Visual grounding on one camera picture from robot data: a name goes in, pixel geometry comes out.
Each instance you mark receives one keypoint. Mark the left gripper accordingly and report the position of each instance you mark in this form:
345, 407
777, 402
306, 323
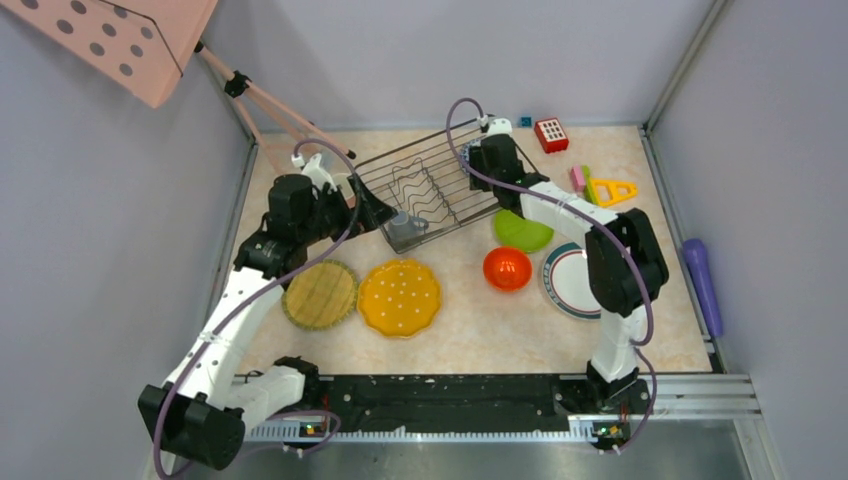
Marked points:
373, 211

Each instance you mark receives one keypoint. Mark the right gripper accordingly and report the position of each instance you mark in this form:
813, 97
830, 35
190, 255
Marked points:
477, 159

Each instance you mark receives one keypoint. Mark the grey mug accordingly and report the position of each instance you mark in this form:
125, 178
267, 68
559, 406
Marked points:
404, 227

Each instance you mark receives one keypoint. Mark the black wire dish rack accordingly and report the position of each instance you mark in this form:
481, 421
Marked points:
423, 179

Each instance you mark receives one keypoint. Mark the orange bowl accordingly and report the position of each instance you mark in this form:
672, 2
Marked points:
507, 269

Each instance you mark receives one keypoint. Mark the blue red patterned bowl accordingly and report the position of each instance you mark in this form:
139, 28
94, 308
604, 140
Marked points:
465, 151

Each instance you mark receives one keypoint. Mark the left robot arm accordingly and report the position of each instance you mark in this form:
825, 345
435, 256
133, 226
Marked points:
198, 414

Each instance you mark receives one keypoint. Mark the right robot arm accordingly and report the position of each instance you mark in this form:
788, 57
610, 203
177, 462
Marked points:
626, 267

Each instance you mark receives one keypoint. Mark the pink mug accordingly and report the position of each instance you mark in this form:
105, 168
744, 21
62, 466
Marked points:
344, 189

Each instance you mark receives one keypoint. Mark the red toy block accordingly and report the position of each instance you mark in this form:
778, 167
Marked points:
551, 135

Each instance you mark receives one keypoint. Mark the pink toy block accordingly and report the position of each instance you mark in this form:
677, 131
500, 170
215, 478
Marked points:
579, 176

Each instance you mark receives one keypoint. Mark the yellow polka dot plate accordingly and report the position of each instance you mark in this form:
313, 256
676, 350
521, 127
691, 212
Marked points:
400, 298

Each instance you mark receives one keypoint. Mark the round bamboo tray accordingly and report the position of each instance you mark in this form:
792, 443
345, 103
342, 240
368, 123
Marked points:
321, 297

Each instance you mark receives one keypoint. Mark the yellow triangle toy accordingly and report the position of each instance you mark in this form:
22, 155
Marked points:
606, 193

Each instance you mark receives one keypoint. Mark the white plate green rim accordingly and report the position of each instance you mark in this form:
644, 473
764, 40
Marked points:
565, 280

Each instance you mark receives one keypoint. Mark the pink perforated stand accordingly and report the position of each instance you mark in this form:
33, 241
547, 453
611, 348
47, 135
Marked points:
145, 46

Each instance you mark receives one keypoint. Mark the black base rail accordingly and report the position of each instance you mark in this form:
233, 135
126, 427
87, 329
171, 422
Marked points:
471, 403

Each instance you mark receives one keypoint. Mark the purple handle tool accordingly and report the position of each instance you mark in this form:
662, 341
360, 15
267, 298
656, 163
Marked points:
697, 260

